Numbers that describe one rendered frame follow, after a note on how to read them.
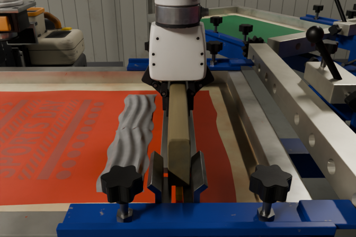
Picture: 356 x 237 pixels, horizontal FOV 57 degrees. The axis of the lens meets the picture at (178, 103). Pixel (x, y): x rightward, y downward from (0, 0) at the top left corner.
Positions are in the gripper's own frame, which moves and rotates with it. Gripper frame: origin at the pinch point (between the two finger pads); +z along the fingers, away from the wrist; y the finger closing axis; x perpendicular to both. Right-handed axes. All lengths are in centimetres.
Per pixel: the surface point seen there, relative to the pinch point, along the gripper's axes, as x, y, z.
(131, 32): -297, 49, 53
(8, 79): -26, 45, 5
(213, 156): 8.6, -6.1, 6.1
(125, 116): -5.8, 11.0, 5.5
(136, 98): -14.3, 9.7, 5.2
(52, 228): 28.0, 14.5, 2.6
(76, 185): 16.2, 15.5, 6.0
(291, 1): -312, -125, 23
